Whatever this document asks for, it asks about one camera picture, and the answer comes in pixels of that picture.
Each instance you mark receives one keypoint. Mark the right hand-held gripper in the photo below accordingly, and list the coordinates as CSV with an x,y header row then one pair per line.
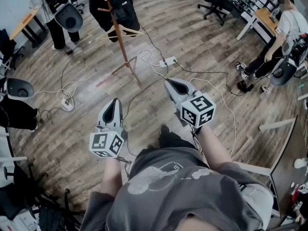
x,y
197,109

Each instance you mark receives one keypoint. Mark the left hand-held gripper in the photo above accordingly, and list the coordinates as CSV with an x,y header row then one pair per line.
x,y
106,143

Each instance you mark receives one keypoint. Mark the brown wooden coat stand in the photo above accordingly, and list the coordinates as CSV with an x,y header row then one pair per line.
x,y
122,47

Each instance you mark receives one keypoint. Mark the person's left forearm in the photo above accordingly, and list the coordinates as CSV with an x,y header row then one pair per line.
x,y
111,177

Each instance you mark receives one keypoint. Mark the person's right forearm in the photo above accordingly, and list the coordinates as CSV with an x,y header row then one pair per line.
x,y
214,148

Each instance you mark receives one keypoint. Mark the black hanging coat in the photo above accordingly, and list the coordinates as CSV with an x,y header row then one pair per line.
x,y
122,13

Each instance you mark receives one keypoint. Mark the person's dark shoe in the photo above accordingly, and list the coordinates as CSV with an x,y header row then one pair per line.
x,y
164,129

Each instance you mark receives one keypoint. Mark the person's black trouser leg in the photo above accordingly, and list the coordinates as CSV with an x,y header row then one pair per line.
x,y
173,141

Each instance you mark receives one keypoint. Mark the black power adapter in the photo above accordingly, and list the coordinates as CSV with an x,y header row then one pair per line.
x,y
245,86

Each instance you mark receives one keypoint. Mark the white round power strip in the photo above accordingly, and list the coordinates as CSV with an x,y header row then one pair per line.
x,y
68,104

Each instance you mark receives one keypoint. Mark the white rectangular power strip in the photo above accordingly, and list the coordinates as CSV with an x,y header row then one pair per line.
x,y
167,62

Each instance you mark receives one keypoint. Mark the white table leg bar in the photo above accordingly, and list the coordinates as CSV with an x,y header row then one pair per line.
x,y
252,168
276,124

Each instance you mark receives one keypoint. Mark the person's gray printed t-shirt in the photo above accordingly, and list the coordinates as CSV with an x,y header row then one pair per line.
x,y
183,196

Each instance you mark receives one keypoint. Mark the gray shell device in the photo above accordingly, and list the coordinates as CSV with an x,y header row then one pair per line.
x,y
20,88
69,18
282,73

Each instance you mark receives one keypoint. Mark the dark desk with clutter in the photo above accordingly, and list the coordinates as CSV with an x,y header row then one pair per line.
x,y
286,172

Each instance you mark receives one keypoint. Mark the wooden desk with white legs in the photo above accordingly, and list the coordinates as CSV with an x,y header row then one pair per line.
x,y
264,20

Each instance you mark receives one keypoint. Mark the light wooden clothes hanger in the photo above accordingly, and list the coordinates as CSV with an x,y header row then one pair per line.
x,y
113,31

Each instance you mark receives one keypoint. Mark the white round object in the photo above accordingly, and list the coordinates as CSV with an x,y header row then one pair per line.
x,y
300,163

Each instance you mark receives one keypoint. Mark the black chair with clothes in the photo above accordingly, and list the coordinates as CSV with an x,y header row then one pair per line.
x,y
8,48

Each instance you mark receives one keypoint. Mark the wooden desk with black legs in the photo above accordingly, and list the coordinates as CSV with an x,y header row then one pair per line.
x,y
26,25

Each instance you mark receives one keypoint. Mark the small black office chair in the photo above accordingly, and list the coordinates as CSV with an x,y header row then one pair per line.
x,y
77,1

